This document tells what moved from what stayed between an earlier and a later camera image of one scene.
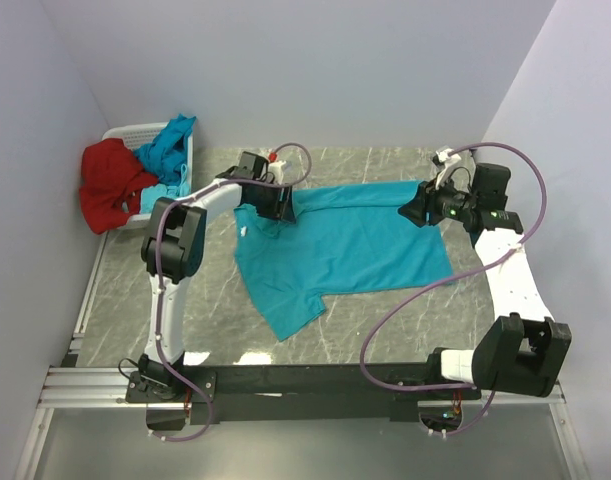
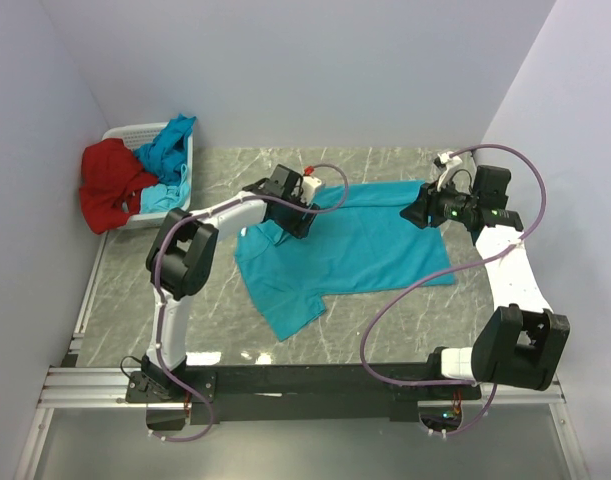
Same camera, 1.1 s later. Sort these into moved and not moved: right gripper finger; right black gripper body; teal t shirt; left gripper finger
Moved: left gripper finger
Not moved: teal t shirt; right gripper finger; right black gripper body
